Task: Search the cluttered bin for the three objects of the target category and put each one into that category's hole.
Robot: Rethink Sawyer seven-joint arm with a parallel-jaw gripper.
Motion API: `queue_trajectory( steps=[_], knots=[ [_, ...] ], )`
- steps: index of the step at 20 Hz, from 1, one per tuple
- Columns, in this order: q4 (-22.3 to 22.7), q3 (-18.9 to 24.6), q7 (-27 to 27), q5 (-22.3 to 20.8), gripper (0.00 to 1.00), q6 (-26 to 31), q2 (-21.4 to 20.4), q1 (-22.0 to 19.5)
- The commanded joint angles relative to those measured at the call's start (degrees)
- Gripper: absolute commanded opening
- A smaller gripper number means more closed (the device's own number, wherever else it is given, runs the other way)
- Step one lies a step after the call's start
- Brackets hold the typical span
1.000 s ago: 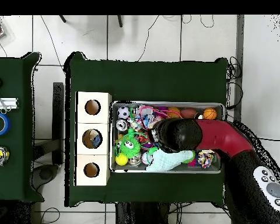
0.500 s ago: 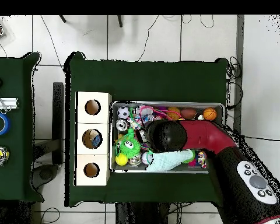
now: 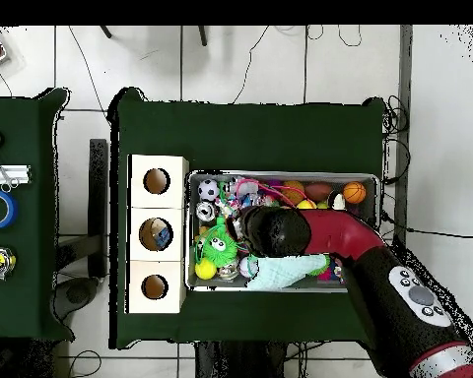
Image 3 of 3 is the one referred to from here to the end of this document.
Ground mint green cloth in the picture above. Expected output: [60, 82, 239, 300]
[246, 253, 331, 291]

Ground wooden box with three holes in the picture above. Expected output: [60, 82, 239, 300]
[126, 154, 190, 315]

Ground crushed silver can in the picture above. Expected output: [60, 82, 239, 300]
[194, 200, 218, 222]

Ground black and white soccer ball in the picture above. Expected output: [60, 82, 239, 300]
[197, 179, 221, 203]

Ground green spiky monster toy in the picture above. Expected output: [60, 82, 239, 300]
[198, 225, 238, 268]

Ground white baseball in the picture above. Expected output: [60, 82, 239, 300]
[238, 256, 258, 280]

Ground yellow ball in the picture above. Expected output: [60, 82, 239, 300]
[194, 259, 218, 282]

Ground dark green table cloth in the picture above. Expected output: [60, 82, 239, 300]
[0, 87, 75, 342]
[107, 87, 387, 350]

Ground brown football toy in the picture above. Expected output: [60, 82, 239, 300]
[304, 181, 334, 203]

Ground orange basketball toy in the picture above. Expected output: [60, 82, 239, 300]
[343, 181, 368, 205]

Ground blue tape roll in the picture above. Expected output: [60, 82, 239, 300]
[0, 189, 20, 230]

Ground silver scissors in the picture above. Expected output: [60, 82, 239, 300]
[0, 144, 20, 193]

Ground shallow wire mesh bin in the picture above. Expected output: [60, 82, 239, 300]
[185, 169, 380, 294]

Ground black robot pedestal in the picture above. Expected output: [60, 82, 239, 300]
[194, 340, 289, 378]

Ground black cable bundle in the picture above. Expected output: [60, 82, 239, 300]
[380, 94, 413, 186]

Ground long black floor cable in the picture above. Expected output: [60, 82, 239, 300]
[379, 212, 473, 240]

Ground aluminium rail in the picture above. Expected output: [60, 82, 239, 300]
[0, 163, 33, 185]

